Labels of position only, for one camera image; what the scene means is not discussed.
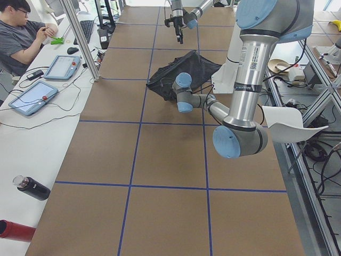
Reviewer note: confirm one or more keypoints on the black graphic t-shirt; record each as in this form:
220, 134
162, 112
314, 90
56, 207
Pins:
192, 67

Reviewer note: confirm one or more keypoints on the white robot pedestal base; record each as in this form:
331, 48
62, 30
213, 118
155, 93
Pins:
223, 80

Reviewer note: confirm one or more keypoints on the red water bottle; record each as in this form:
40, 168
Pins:
17, 232

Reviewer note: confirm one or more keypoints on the black computer mouse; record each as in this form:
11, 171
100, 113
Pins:
72, 50

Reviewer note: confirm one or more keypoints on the aluminium frame post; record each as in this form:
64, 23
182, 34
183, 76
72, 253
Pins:
86, 50

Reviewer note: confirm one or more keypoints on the teach pendant tablet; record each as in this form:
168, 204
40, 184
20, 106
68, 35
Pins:
33, 99
63, 67

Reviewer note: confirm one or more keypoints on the lower teach pendant tablet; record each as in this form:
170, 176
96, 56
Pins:
33, 99

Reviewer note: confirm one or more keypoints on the upper teach pendant tablet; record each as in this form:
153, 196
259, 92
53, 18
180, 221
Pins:
63, 67

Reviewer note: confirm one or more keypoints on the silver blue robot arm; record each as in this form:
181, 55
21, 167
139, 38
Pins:
263, 24
190, 19

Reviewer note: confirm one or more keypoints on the seated man grey shirt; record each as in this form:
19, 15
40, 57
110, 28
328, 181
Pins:
21, 38

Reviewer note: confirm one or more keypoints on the black keyboard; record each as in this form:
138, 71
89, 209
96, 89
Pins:
87, 28

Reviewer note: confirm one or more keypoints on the black water bottle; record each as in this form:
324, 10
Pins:
31, 187

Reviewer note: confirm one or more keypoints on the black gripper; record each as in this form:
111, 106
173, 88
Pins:
177, 21

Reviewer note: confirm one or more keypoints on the white plastic chair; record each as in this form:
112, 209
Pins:
286, 125

